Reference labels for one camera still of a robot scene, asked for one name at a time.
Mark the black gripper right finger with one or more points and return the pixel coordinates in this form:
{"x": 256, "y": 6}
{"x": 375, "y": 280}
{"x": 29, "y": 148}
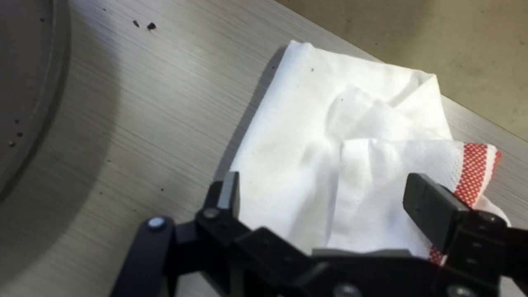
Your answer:
{"x": 435, "y": 211}

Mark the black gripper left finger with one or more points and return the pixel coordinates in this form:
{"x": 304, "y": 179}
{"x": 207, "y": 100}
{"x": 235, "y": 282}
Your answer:
{"x": 227, "y": 191}

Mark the white towel red stripes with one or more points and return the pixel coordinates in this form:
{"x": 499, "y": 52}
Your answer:
{"x": 331, "y": 148}

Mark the dark nonstick frying pan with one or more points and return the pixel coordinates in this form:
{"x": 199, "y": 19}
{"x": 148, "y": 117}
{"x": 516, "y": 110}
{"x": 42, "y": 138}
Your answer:
{"x": 27, "y": 82}

